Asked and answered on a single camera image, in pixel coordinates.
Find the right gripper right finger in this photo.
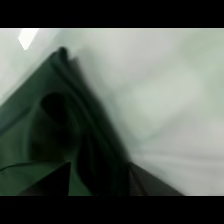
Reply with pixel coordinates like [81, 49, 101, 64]
[127, 162, 185, 197]

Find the dark green garment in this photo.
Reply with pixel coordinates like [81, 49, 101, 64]
[0, 46, 135, 197]

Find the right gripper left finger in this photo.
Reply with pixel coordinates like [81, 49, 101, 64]
[18, 161, 73, 197]

